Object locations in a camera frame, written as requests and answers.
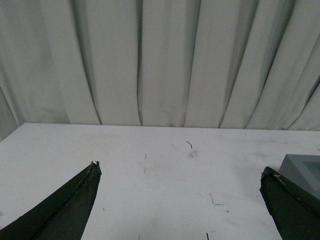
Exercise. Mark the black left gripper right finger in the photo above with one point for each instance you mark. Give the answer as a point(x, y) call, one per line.
point(295, 212)

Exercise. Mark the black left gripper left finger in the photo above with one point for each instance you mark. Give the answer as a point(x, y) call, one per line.
point(61, 216)

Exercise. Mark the gray square base block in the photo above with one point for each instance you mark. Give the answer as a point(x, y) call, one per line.
point(304, 171)

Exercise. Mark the white pleated curtain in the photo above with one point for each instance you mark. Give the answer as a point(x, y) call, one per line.
point(230, 64)

